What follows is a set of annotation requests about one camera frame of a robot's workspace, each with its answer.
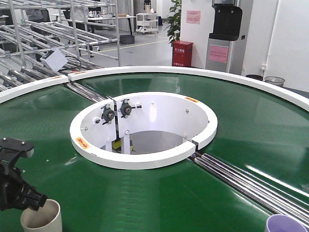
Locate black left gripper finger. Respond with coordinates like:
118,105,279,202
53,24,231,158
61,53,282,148
0,137,34,167
21,182,47,211

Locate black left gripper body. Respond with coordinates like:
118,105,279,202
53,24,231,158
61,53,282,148
0,160,27,211

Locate beige plastic cup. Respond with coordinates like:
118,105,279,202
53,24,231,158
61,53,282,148
20,199,63,232

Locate purple plastic cup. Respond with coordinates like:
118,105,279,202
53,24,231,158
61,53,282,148
265,214,307,232

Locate steel conveyor rollers left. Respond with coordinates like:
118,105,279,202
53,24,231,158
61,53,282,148
66,82,107,103

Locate steel conveyor rollers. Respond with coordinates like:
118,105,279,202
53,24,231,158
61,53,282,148
66,82,107,103
189,152,309,229

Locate steel conveyor rollers right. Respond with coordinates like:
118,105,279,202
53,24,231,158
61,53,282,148
189,152,309,229

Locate black waste bin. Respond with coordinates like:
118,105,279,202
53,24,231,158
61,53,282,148
246,74,264,81

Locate white outer conveyor rim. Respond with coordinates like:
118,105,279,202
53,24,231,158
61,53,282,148
0,66,309,111

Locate white control box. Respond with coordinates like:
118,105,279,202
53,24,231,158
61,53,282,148
41,48,68,72

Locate metal roller rack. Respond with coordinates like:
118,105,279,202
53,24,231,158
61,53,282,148
0,0,121,92

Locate black storage crate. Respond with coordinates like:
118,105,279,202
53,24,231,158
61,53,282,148
120,35,135,44

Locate white rolling cart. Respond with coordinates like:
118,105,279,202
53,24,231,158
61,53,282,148
136,13,158,34

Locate red fire extinguisher cabinet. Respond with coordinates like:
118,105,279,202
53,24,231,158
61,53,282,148
172,41,194,67

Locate green potted plant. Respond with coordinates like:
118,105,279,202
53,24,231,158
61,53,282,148
167,0,182,45

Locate black water dispenser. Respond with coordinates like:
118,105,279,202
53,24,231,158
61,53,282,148
206,0,242,73

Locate left black bearing mount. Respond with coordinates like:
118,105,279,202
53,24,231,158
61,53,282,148
101,104,115,125

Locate black bearing mount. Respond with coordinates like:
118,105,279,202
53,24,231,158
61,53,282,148
120,99,132,118
101,104,115,125

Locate right black bearing mount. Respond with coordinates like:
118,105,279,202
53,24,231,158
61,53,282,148
120,99,132,118

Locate white inner conveyor ring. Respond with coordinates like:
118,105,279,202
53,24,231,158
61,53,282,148
69,91,218,171

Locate pink wall notice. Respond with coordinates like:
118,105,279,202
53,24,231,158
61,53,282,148
186,10,201,24

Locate wire mesh waste bin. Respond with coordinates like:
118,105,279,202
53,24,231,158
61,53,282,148
264,76,285,87

